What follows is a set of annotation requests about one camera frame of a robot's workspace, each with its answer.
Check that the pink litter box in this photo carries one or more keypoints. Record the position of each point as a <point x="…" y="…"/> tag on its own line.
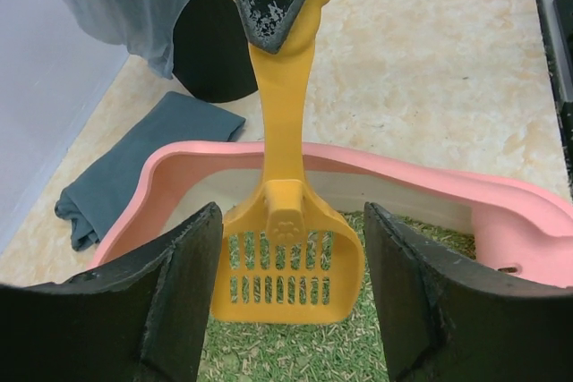
<point x="516" y="225"/>

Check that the folded grey-blue cloth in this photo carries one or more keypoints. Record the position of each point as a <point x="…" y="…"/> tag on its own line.
<point x="93" y="202"/>

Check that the yellow plastic litter scoop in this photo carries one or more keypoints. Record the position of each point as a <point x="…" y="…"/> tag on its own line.
<point x="284" y="209"/>

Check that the black trash bin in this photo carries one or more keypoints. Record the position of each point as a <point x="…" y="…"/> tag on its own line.
<point x="211" y="59"/>

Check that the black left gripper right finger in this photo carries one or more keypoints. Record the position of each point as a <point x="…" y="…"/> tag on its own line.
<point x="445" y="317"/>

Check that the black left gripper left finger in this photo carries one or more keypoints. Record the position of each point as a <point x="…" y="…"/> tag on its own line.
<point x="140" y="317"/>

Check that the black metal base rail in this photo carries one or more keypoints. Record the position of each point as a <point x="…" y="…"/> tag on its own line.
<point x="556" y="54"/>

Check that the green cat litter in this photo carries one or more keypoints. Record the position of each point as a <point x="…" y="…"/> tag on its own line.
<point x="351" y="350"/>

